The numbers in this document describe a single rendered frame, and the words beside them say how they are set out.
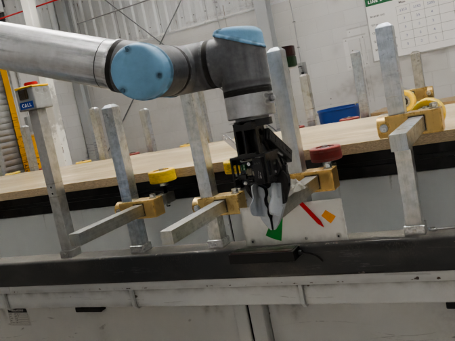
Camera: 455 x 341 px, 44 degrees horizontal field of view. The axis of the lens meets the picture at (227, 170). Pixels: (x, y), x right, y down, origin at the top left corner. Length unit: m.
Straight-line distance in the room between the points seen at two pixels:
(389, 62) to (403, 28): 7.34
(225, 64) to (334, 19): 7.95
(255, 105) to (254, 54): 0.09
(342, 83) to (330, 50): 0.54
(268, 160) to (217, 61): 0.20
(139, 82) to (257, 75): 0.22
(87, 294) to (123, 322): 0.31
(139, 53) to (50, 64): 0.18
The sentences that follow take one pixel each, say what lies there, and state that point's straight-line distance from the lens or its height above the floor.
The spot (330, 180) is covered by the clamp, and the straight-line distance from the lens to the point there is 1.32.
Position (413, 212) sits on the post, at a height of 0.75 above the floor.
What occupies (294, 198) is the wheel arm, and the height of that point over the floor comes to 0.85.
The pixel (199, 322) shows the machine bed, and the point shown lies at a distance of 1.91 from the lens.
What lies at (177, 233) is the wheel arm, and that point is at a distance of 1.21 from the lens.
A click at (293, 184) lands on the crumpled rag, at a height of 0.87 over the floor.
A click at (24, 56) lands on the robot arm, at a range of 1.05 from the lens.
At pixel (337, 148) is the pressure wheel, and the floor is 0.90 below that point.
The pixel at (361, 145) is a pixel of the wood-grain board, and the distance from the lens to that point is 1.48.
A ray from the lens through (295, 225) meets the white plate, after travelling 1.37.
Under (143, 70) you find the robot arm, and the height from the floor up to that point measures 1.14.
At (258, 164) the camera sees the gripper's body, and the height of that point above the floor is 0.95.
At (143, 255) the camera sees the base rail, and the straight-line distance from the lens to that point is 1.58.
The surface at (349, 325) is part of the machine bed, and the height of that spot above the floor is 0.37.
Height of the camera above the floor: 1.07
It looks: 7 degrees down
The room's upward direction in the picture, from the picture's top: 11 degrees counter-clockwise
